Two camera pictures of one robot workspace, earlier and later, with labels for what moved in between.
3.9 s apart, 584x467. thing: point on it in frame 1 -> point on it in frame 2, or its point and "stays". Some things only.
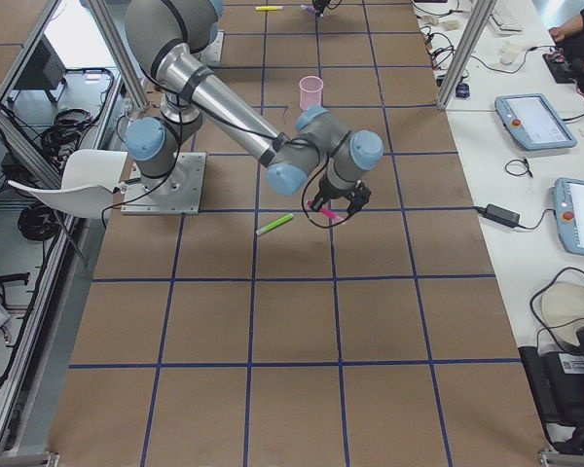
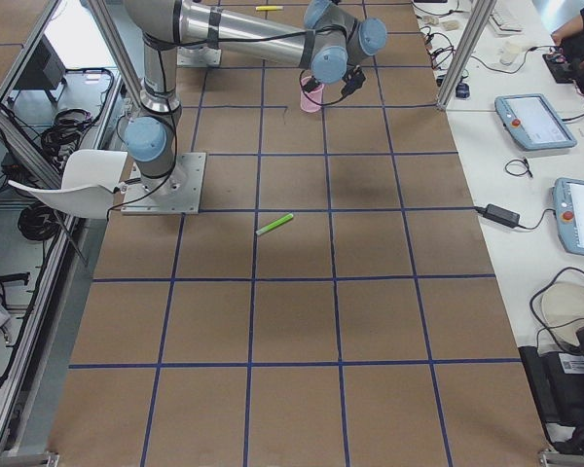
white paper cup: (509, 52) stays
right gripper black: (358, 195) -> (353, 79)
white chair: (91, 179) stays
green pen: (274, 223) stays
